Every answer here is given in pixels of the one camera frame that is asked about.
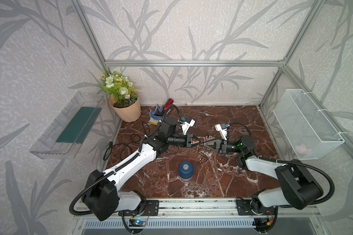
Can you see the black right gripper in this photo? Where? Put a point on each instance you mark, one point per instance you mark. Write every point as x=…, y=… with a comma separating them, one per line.
x=222, y=150

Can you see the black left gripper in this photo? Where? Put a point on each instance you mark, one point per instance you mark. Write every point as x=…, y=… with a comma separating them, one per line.
x=189, y=140

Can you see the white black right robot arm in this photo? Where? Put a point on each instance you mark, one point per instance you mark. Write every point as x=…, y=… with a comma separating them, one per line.
x=300, y=184

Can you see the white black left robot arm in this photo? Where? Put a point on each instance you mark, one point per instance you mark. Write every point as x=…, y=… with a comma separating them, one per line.
x=102, y=195

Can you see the beige red power strip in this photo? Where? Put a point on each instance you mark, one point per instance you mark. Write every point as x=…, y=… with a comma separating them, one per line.
x=206, y=138

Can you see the white blue dotted glove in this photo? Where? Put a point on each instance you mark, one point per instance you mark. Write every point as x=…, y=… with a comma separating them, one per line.
x=154, y=120

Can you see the beige ribbed flower pot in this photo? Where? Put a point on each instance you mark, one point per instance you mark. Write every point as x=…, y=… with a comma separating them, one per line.
x=127, y=114

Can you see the pink item in basket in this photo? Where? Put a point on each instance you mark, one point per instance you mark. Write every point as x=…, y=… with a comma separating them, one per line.
x=302, y=149

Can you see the green white artificial flowers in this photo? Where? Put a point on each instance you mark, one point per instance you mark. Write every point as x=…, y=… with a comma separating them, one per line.
x=120, y=88

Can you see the green mat in shelf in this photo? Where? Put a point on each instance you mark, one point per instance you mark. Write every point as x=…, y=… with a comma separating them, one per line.
x=80, y=125

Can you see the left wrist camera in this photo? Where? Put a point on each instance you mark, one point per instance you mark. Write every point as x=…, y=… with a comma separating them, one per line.
x=186, y=123

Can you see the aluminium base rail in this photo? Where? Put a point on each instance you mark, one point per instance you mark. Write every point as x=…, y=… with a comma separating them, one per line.
x=205, y=216

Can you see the white wire mesh basket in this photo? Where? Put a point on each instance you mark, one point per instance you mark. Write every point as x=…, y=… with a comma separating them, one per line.
x=304, y=123

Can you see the clear plastic wall shelf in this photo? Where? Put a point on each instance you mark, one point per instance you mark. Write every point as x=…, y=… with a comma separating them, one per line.
x=46, y=146

